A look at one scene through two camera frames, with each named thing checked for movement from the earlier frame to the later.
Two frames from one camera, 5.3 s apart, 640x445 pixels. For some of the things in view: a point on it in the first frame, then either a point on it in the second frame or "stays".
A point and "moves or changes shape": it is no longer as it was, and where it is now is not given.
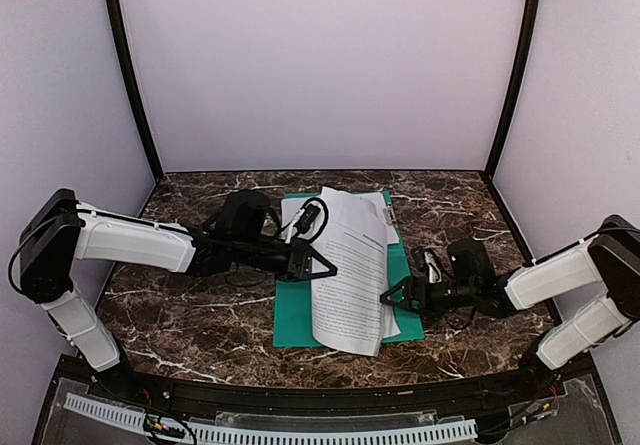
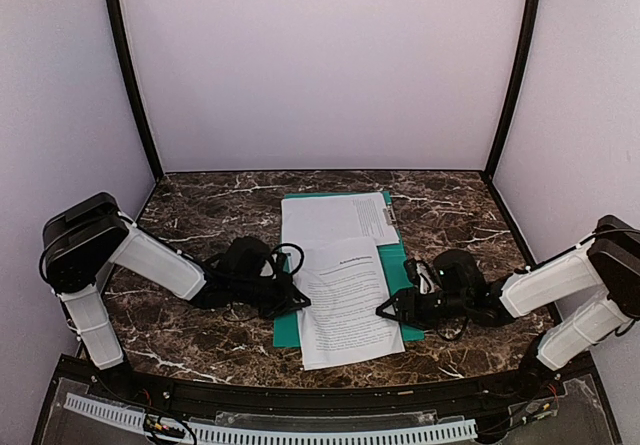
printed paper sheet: (347, 308) moves or changes shape
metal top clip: (389, 216) stays
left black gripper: (300, 261) → (275, 294)
